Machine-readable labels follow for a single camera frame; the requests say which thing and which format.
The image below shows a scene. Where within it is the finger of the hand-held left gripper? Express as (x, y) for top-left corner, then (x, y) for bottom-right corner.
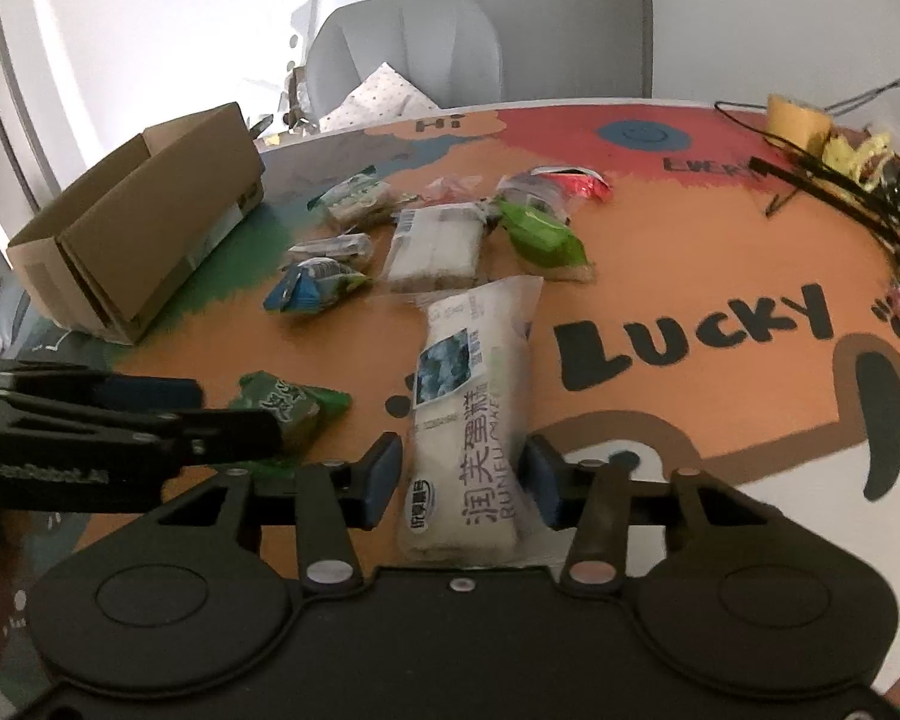
(97, 375), (205, 415)
(131, 408), (287, 478)

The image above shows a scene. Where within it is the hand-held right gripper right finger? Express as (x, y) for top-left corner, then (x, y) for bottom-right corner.
(523, 433), (790, 590)

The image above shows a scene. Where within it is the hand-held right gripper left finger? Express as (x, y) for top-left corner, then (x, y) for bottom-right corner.
(144, 431), (404, 590)

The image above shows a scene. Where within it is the long white cake packet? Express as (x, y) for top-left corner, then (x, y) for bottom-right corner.
(396, 275), (545, 565)

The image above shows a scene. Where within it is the brown cardboard box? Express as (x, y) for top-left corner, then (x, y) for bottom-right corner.
(6, 101), (268, 347)

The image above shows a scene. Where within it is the blue green snack packet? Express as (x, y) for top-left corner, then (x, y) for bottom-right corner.
(263, 256), (374, 314)

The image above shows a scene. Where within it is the small clear wrapped packet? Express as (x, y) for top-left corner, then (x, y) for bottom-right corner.
(288, 233), (373, 264)

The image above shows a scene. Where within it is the colourful printed table mat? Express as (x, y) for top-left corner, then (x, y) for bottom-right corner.
(67, 96), (900, 713)

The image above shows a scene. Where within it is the white rice cracker packet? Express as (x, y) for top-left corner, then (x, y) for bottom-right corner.
(384, 203), (490, 294)

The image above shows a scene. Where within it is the bright green wrapped packet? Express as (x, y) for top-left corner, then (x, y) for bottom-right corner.
(494, 194), (595, 284)

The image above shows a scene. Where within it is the white green snack packet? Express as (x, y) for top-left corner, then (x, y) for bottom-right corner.
(308, 172), (415, 230)

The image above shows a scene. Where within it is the clear pink snack packet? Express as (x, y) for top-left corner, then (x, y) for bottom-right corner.
(419, 173), (485, 204)

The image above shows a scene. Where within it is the red silver snack packet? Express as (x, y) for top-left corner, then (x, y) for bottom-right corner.
(498, 164), (615, 204)

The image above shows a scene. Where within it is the dotted white pillow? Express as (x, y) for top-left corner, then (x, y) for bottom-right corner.
(318, 63), (441, 133)

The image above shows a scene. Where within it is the white board with holes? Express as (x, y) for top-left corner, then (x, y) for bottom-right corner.
(282, 0), (310, 65)

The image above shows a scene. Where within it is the grey armchair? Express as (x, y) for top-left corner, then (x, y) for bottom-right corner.
(303, 0), (506, 122)

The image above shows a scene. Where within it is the yellow tape roll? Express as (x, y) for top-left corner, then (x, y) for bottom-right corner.
(764, 93), (835, 149)

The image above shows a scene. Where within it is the yellow crumpled wrapper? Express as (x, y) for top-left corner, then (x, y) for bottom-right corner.
(823, 130), (895, 182)

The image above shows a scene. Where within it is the grey door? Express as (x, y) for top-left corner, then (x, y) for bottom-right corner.
(430, 0), (654, 104)

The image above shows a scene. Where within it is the grey doorway frame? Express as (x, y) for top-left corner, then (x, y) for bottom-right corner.
(0, 0), (55, 192)

